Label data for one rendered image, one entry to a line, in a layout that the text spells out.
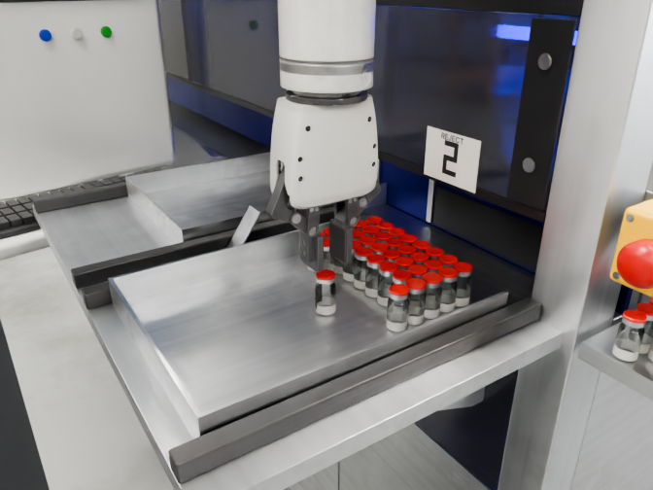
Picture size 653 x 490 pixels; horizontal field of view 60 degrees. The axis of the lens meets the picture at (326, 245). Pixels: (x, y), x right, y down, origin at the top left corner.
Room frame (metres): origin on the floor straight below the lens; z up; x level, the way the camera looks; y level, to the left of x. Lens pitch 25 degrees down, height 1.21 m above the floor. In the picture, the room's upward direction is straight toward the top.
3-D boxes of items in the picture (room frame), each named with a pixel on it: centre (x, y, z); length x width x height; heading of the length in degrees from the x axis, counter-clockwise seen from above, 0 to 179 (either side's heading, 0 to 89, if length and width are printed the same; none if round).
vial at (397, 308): (0.50, -0.07, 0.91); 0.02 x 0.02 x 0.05
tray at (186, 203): (0.88, 0.12, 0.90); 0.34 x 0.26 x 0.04; 123
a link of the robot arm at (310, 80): (0.53, 0.00, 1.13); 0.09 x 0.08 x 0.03; 123
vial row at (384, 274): (0.58, -0.05, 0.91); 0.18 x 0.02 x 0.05; 33
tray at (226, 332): (0.53, 0.02, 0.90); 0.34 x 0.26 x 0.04; 123
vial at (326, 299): (0.53, 0.00, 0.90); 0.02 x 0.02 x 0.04
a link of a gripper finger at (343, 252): (0.55, -0.02, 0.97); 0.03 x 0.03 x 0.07; 33
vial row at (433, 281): (0.59, -0.07, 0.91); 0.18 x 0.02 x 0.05; 33
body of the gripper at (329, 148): (0.53, 0.00, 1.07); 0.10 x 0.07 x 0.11; 123
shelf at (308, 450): (0.70, 0.08, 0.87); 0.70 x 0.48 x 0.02; 33
